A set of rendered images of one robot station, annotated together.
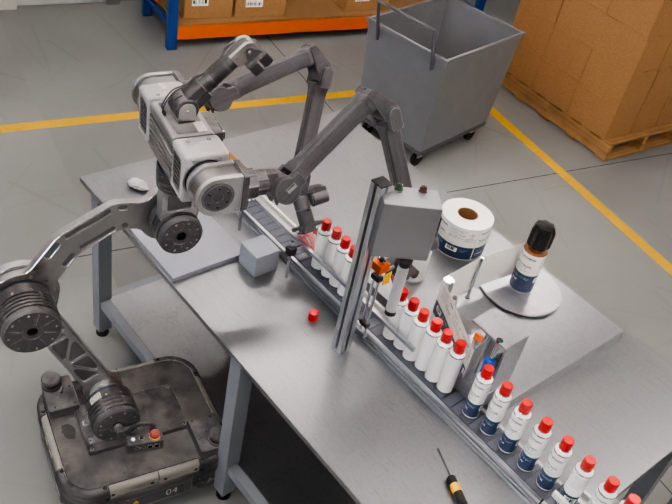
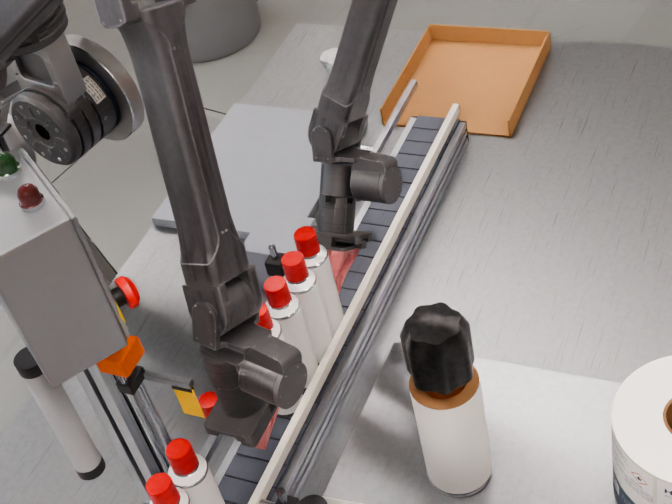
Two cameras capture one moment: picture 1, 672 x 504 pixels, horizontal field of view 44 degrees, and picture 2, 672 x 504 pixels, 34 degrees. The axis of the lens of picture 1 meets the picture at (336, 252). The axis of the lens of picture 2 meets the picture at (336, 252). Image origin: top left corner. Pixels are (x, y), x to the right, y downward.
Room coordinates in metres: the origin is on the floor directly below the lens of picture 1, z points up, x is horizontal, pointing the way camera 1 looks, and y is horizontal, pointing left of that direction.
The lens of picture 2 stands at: (2.06, -1.14, 2.13)
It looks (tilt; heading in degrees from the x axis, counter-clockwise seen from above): 42 degrees down; 79
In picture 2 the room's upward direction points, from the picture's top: 14 degrees counter-clockwise
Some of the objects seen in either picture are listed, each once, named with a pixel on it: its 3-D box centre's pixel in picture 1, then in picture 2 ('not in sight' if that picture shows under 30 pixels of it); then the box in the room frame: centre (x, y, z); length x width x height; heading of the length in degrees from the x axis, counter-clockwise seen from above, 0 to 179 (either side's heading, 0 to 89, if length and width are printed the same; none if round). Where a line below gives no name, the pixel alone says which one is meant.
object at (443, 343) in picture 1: (440, 355); not in sight; (1.84, -0.38, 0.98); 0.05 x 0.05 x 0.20
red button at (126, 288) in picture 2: not in sight; (123, 294); (2.00, -0.21, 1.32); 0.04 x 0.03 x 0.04; 102
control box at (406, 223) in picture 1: (403, 222); (36, 263); (1.92, -0.17, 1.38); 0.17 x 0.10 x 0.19; 102
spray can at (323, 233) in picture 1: (322, 243); (317, 282); (2.25, 0.05, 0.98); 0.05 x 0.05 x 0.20
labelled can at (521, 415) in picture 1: (516, 425); not in sight; (1.62, -0.62, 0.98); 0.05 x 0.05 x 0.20
